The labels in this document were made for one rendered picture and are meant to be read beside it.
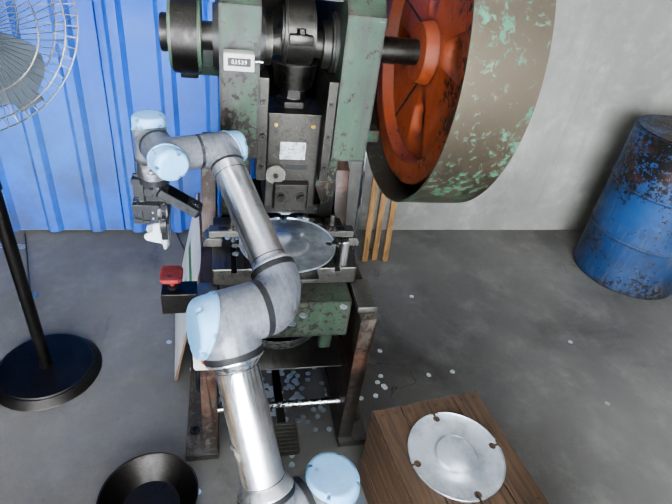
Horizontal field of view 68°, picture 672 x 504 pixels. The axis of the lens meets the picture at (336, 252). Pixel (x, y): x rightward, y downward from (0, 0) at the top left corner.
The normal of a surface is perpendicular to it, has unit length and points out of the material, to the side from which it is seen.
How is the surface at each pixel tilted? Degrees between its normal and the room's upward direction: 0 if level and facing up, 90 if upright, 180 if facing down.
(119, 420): 0
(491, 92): 85
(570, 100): 90
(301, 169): 90
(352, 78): 90
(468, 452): 0
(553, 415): 0
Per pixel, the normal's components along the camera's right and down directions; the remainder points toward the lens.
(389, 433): 0.12, -0.81
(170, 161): 0.54, 0.54
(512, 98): 0.18, 0.56
